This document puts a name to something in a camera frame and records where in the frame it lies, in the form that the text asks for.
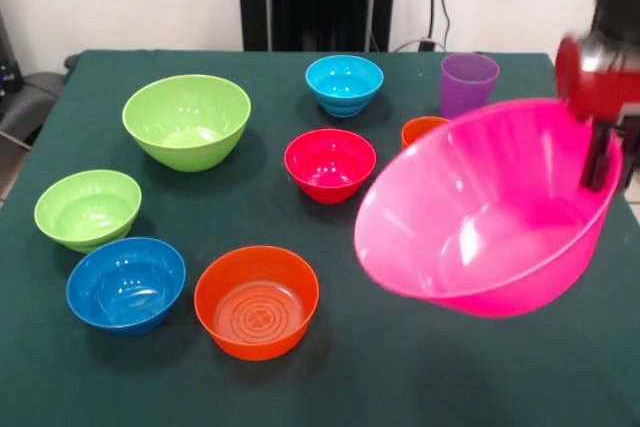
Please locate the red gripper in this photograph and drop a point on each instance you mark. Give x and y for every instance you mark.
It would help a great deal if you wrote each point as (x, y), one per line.
(600, 94)

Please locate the large pink bowl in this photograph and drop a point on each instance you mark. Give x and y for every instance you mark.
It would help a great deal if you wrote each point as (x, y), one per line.
(475, 207)

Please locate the purple cup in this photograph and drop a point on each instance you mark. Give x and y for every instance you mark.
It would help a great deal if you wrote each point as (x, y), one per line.
(465, 89)

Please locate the orange cup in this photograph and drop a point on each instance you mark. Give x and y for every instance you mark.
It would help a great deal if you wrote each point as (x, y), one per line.
(417, 131)

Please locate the small light blue footed bowl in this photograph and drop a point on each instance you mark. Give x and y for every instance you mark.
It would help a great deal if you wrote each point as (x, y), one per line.
(344, 84)

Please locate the small red bowl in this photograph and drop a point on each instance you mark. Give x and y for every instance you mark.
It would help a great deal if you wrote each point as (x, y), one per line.
(330, 167)

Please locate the orange bowl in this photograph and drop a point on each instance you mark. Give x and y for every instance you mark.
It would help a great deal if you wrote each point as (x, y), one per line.
(255, 307)

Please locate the dark green tablecloth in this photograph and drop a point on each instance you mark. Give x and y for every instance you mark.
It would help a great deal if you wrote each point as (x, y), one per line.
(225, 202)

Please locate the large green bowl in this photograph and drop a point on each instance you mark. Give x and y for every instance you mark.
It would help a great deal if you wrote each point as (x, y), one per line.
(185, 117)

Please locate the dark blue bowl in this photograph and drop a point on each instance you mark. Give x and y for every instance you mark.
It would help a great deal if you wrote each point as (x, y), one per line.
(125, 287)

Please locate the small green bowl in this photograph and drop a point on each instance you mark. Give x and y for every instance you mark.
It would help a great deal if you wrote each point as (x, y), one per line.
(85, 207)

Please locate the black round knob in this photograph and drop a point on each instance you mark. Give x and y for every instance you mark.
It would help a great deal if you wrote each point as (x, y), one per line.
(71, 62)

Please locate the black and grey equipment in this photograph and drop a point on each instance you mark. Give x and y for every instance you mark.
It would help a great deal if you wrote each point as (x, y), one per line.
(30, 97)

